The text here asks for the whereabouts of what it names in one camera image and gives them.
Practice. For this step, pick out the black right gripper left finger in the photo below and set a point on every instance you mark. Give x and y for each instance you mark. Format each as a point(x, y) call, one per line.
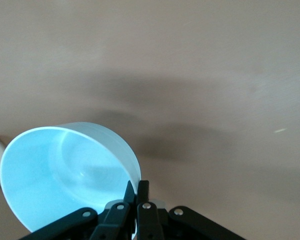
point(110, 222)

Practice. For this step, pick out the brown table cover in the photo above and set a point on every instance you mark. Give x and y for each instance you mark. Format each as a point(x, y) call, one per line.
point(190, 50)

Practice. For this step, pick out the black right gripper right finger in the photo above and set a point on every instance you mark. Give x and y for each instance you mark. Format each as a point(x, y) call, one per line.
point(150, 222)

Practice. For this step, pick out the light blue plastic bowl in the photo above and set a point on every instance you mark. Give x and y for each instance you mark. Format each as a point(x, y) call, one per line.
point(52, 175)

